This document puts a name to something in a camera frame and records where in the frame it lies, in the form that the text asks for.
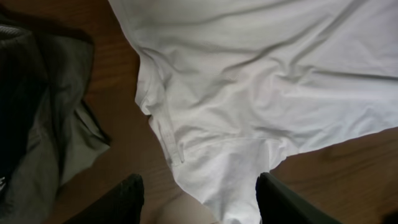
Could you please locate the grey folded garment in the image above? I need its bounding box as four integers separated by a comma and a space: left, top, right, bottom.
1, 17, 109, 223

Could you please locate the black Nike t-shirt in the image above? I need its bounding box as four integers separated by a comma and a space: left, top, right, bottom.
1, 25, 47, 186

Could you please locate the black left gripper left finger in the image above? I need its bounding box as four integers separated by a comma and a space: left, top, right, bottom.
65, 174, 144, 224

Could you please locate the white t-shirt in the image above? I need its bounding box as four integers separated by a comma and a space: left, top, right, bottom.
110, 0, 397, 223

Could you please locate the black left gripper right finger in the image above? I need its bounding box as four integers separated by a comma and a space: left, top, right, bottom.
256, 172, 339, 224

